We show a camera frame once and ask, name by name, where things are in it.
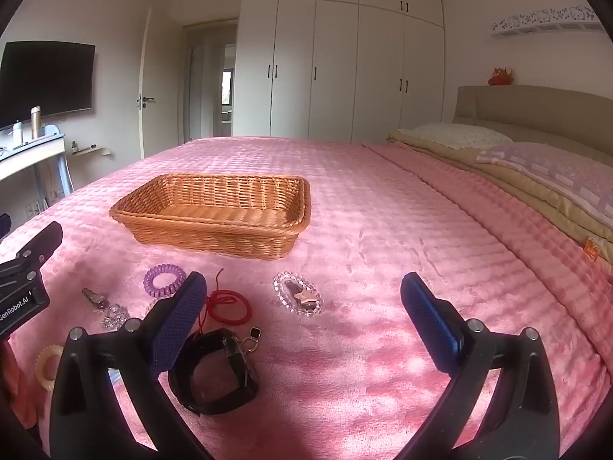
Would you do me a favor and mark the beige bed headboard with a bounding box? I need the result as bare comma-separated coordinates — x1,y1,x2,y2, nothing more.
452,84,613,166

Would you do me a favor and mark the purple coil hair tie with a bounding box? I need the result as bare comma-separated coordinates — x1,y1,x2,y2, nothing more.
143,263,187,299

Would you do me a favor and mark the pink plush blanket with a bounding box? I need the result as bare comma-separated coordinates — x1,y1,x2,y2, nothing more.
0,136,613,460

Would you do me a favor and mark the white desk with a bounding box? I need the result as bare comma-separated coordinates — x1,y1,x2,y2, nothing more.
0,125,75,204

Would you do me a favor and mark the white wardrobe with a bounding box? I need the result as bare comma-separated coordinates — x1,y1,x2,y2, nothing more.
232,0,447,145

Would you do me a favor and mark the white room door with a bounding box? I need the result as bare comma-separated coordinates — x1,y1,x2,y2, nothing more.
137,7,158,161

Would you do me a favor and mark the black hair claw clip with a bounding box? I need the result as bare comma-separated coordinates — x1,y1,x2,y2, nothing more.
167,327,259,417

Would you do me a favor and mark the silver chain with black pendant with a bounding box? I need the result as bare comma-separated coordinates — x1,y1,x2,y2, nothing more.
229,327,263,354

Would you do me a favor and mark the small wooden wall shelf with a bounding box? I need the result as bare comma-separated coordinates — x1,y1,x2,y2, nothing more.
72,141,115,159

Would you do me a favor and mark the purple patterned pillow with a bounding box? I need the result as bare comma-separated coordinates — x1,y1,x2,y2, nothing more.
474,142,613,227

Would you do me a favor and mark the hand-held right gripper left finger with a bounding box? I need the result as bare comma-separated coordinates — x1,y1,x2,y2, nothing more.
49,271,212,460

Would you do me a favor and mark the black television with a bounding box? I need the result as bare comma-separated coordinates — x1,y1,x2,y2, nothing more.
0,41,96,131

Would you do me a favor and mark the silver rhinestone bracelet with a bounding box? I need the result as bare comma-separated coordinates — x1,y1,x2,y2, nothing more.
99,303,131,330

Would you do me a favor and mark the metal hair clip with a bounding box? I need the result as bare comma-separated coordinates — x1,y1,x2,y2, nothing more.
81,287,108,311

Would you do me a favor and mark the red plush toy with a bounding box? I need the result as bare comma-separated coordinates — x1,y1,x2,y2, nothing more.
488,66,516,87

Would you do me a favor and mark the star-shaped hair clip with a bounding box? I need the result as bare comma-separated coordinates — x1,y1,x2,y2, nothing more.
291,285,321,310

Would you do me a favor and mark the white dotted pillow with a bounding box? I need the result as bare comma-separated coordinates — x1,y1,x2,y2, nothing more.
397,123,516,151

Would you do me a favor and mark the white decorative wall shelf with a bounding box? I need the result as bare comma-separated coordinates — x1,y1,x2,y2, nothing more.
489,5,605,38

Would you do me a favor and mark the clear crystal bead bracelet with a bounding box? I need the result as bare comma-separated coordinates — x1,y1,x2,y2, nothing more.
273,271,325,317

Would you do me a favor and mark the cream coil hair tie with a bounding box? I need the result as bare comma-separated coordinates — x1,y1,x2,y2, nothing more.
34,344,65,385

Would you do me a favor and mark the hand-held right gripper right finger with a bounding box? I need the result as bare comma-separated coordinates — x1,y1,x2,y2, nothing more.
397,272,561,460

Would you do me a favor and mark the red string bracelet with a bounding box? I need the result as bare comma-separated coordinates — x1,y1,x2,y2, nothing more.
194,268,253,334

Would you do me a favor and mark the woven wicker basket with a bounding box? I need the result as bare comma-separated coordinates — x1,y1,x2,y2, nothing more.
109,173,312,260

